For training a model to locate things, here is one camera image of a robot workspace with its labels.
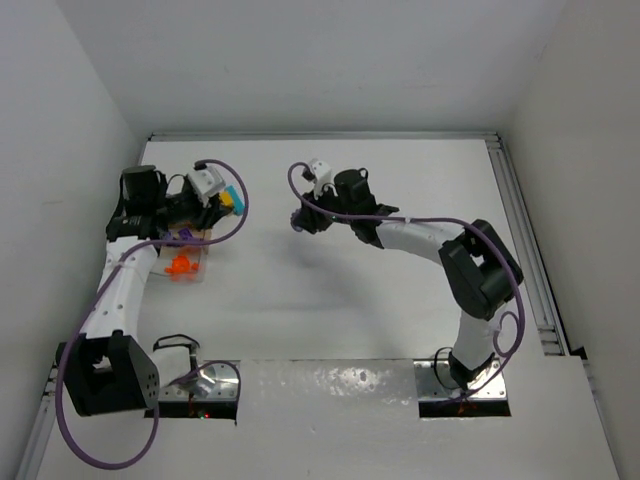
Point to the orange round dome piece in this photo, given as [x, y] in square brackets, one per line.
[181, 265]

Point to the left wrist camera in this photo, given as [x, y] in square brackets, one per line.
[206, 182]

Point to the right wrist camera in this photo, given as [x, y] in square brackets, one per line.
[319, 174]

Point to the clear container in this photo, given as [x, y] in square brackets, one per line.
[198, 261]

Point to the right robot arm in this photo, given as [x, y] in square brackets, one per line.
[482, 274]

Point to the yellow brick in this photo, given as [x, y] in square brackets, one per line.
[226, 200]

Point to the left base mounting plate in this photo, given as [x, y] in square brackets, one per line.
[213, 381]

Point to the long teal lego brick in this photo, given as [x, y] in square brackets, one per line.
[239, 204]

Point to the yellow teal purple lego stack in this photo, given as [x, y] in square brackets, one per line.
[294, 221]

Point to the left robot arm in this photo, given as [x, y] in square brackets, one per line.
[107, 371]

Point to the dark purple lego plate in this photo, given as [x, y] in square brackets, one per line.
[184, 234]

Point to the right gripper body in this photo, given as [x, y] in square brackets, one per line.
[310, 216]

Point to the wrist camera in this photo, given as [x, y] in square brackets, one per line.
[206, 182]
[319, 174]

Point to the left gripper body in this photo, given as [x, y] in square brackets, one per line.
[208, 214]

